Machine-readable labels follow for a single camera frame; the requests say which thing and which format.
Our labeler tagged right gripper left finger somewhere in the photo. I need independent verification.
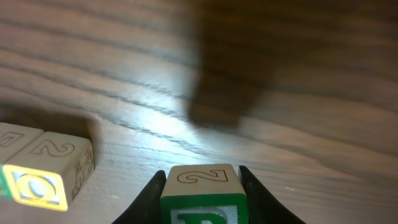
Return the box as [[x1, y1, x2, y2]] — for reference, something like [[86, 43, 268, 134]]
[[112, 170, 166, 224]]

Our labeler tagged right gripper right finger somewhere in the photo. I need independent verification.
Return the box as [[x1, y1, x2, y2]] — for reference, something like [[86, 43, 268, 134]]
[[239, 166, 305, 224]]

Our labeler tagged green B block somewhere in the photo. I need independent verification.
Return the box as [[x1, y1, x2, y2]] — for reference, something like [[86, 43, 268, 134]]
[[160, 164, 249, 224]]

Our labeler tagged yellow O block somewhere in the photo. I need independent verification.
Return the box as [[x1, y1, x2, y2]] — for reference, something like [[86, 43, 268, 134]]
[[3, 132, 95, 212]]

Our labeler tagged green R block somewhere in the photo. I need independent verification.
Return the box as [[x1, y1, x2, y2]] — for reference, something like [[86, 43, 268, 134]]
[[0, 123, 44, 198]]

